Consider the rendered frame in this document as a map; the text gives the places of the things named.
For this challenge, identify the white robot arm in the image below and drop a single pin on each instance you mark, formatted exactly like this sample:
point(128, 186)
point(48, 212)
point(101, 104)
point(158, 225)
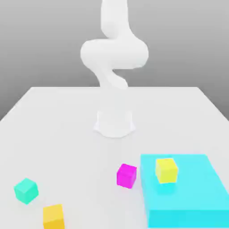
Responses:
point(114, 53)

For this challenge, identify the small magenta cube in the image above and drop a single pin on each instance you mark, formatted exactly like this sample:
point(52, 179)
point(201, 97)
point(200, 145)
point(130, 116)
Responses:
point(126, 176)

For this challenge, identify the small yellow cube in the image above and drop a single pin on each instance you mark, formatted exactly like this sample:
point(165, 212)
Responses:
point(166, 171)

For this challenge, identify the small teal cube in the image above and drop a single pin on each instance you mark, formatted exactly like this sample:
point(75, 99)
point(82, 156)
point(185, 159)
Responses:
point(26, 191)

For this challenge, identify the small orange cube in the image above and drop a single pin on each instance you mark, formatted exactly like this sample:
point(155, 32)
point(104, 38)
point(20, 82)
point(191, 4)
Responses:
point(53, 216)

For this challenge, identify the large cyan box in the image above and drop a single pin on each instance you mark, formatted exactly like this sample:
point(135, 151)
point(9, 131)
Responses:
point(187, 196)

